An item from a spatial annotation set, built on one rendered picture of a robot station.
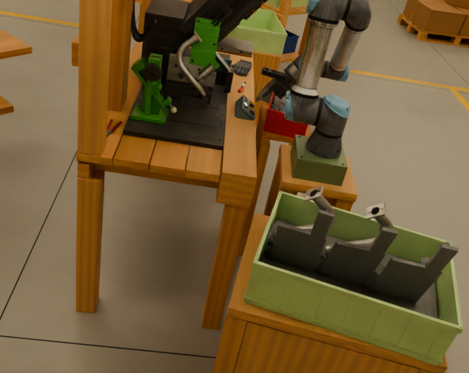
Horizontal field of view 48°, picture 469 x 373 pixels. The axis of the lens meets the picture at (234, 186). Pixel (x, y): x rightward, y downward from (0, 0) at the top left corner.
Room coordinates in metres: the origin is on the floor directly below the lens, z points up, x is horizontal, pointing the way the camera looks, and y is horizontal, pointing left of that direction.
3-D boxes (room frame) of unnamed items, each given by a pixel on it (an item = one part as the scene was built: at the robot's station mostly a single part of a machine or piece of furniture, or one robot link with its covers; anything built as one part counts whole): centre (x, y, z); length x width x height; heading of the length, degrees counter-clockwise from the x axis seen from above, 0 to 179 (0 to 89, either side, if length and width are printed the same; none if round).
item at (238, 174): (2.47, 0.06, 0.82); 1.50 x 0.14 x 0.15; 6
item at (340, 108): (1.99, -0.33, 1.11); 0.13 x 0.12 x 0.14; 90
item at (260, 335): (1.37, -0.42, 0.39); 0.68 x 0.52 x 0.79; 86
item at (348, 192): (1.99, -0.34, 0.83); 0.32 x 0.32 x 0.04; 4
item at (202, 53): (2.37, 0.27, 1.17); 0.13 x 0.12 x 0.20; 6
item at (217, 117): (2.44, 0.34, 0.89); 1.10 x 0.42 x 0.02; 6
